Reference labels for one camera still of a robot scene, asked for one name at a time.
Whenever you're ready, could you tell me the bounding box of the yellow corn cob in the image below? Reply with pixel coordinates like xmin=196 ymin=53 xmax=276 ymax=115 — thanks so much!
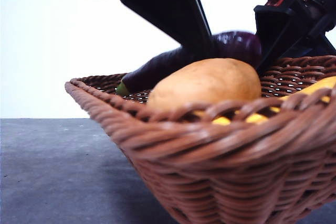
xmin=194 ymin=76 xmax=336 ymax=126

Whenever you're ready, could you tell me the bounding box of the purple eggplant with green stem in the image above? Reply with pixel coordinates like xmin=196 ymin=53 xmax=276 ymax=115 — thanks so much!
xmin=116 ymin=31 xmax=263 ymax=96

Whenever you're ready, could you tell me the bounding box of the brown potato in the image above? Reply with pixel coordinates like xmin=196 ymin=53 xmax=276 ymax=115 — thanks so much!
xmin=146 ymin=58 xmax=262 ymax=112

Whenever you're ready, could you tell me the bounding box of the brown wicker basket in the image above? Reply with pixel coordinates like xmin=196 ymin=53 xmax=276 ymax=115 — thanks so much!
xmin=65 ymin=55 xmax=336 ymax=224

